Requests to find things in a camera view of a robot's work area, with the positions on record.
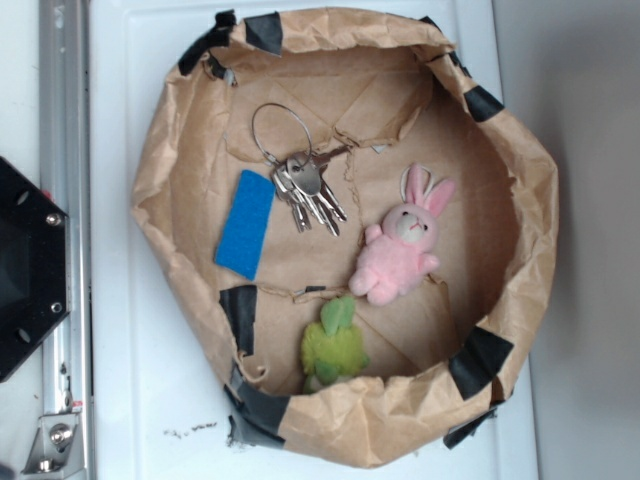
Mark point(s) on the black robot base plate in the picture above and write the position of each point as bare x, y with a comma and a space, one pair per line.
34, 294

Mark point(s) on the brown paper bag bin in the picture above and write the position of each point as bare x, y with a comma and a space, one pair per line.
393, 89

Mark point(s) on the pink plush bunny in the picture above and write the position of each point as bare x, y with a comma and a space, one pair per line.
398, 252

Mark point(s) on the blue felt rectangle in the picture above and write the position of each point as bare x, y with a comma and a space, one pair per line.
242, 240

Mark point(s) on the green plush toy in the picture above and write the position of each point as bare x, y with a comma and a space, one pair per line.
332, 349

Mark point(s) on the aluminium extrusion rail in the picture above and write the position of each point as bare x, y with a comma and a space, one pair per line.
64, 172

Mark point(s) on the metal corner bracket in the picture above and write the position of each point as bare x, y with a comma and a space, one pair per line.
57, 449

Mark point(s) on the silver keys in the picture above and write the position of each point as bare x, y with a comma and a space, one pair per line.
299, 181

